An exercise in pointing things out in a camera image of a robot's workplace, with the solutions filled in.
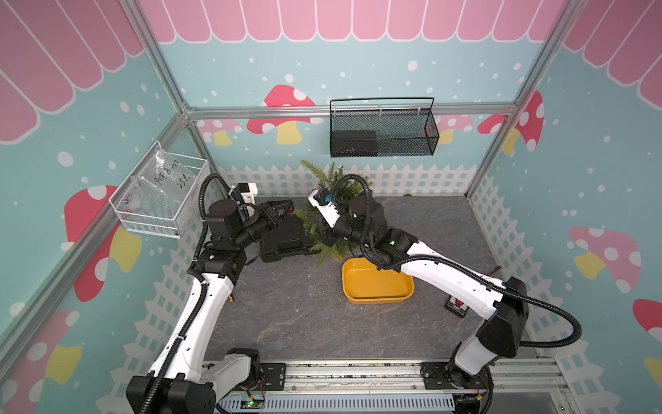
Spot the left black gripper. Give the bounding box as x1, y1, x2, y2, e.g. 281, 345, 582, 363
233, 200, 293, 248

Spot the yellow plastic bin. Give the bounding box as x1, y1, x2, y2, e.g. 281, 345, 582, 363
342, 258, 415, 305

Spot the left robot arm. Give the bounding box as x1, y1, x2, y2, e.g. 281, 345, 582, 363
126, 174, 295, 413

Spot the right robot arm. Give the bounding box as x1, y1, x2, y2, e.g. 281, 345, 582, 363
309, 174, 583, 378

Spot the small green christmas tree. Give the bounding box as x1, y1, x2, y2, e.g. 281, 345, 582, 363
294, 160, 364, 268

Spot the black flat box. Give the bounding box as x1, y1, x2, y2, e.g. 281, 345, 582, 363
260, 216, 317, 263

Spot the black box in basket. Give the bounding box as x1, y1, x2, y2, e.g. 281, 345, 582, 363
329, 130, 378, 158

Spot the clear plastic zip bag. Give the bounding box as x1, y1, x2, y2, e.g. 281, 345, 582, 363
130, 144, 210, 229

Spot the green circuit board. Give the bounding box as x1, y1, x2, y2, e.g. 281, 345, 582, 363
240, 396, 265, 410

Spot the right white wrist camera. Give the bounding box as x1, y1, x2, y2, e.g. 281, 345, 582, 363
308, 187, 341, 228

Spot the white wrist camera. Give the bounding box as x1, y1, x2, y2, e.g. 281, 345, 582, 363
308, 187, 341, 228
235, 182, 259, 204

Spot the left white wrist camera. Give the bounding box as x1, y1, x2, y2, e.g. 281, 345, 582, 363
235, 182, 259, 204

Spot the black wire mesh basket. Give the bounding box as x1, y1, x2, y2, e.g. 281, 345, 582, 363
329, 97, 440, 157

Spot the white wire wall basket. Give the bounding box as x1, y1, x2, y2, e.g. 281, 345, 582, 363
108, 140, 212, 240

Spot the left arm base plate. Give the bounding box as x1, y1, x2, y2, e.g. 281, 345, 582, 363
233, 362, 287, 393

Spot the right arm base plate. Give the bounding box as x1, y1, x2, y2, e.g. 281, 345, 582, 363
420, 362, 492, 391

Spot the white slotted cable duct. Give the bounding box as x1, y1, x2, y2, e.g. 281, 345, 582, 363
220, 394, 456, 413

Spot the aluminium front rail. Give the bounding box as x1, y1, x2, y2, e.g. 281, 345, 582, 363
264, 358, 568, 394

